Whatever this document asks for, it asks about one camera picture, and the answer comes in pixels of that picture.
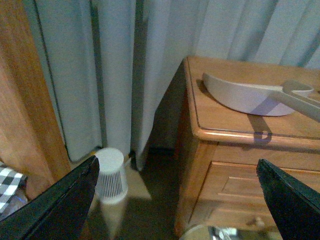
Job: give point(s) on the round silver object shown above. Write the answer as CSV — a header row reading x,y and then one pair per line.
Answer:
x,y
203,232

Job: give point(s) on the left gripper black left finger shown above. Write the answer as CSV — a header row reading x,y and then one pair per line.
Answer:
x,y
60,212

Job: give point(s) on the white curtain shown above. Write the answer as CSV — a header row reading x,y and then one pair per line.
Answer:
x,y
108,63

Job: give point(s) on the wooden bed frame board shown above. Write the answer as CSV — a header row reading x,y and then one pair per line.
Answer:
x,y
30,139

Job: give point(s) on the wooden nightstand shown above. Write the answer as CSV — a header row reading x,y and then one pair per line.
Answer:
x,y
219,148

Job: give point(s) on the white cylindrical air purifier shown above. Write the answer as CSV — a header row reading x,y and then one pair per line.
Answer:
x,y
112,186

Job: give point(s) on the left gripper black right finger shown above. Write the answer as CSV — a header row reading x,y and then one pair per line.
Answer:
x,y
294,206

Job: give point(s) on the beige plastic dustpan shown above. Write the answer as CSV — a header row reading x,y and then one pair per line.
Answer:
x,y
246,98

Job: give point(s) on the black white checkered bedsheet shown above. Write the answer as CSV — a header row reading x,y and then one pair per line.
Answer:
x,y
12,191

